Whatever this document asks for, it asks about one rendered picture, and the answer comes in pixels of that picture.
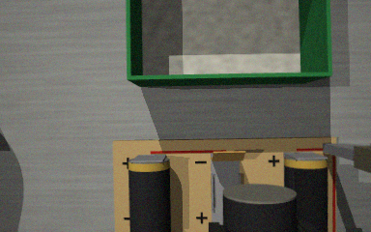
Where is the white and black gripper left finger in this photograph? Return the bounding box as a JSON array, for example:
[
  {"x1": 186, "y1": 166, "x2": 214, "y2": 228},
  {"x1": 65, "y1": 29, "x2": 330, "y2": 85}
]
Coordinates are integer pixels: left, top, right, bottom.
[{"x1": 209, "y1": 222, "x2": 225, "y2": 232}]

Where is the tan flat circuit board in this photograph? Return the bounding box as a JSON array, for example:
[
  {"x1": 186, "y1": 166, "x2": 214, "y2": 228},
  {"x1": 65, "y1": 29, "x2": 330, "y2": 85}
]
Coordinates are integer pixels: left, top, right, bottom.
[{"x1": 113, "y1": 136, "x2": 371, "y2": 232}]

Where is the green open box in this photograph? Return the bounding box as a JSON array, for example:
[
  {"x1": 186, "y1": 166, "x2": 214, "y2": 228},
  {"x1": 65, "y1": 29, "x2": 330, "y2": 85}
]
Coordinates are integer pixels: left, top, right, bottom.
[{"x1": 126, "y1": 0, "x2": 332, "y2": 87}]

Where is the black battery with yellow band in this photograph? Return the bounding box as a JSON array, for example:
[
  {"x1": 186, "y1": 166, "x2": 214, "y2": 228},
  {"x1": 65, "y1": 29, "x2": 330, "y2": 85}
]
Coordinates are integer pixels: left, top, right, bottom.
[
  {"x1": 222, "y1": 184, "x2": 297, "y2": 232},
  {"x1": 128, "y1": 158, "x2": 171, "y2": 232},
  {"x1": 284, "y1": 156, "x2": 328, "y2": 232}
]

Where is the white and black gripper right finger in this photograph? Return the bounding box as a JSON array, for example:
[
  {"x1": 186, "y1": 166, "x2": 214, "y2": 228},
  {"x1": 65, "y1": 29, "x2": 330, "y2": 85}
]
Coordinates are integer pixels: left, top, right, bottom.
[{"x1": 297, "y1": 220, "x2": 320, "y2": 232}]

